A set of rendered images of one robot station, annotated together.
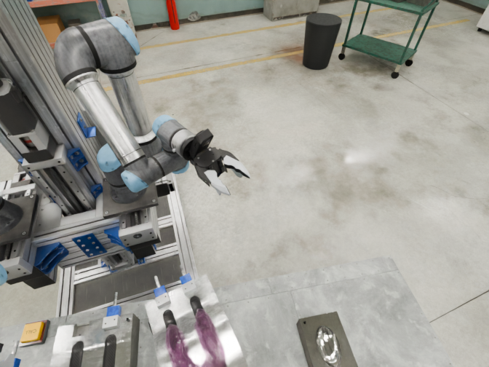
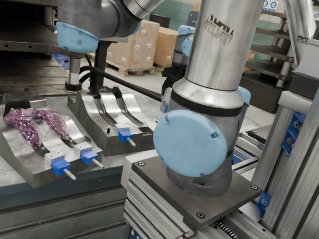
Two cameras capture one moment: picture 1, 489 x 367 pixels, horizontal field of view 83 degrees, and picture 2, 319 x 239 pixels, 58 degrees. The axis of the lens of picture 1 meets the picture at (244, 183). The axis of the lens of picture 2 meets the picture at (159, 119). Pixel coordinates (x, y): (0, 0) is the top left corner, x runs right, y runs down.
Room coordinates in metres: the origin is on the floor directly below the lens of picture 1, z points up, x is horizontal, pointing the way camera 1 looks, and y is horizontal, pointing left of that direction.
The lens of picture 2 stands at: (1.25, 0.15, 1.41)
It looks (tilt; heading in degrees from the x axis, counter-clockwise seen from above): 23 degrees down; 154
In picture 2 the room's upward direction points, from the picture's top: 12 degrees clockwise
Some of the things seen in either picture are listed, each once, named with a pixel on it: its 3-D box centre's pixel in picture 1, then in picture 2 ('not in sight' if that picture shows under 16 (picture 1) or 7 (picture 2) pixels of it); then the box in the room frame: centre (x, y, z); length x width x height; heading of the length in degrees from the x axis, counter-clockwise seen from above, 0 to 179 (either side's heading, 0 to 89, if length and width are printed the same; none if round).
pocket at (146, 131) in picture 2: (83, 330); (144, 133); (0.26, 0.58, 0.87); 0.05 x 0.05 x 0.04; 11
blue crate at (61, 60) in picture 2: not in sight; (57, 58); (-3.81, 0.55, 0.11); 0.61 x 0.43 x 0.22; 28
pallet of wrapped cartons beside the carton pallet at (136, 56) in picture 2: not in sight; (121, 41); (-4.08, 1.69, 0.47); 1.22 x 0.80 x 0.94; 26
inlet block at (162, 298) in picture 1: (160, 290); (90, 158); (0.40, 0.34, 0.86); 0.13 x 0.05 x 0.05; 28
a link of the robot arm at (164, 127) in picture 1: (171, 132); not in sight; (0.68, 0.23, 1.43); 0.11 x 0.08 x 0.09; 44
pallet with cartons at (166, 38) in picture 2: not in sight; (154, 46); (-4.60, 2.56, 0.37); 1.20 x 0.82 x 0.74; 30
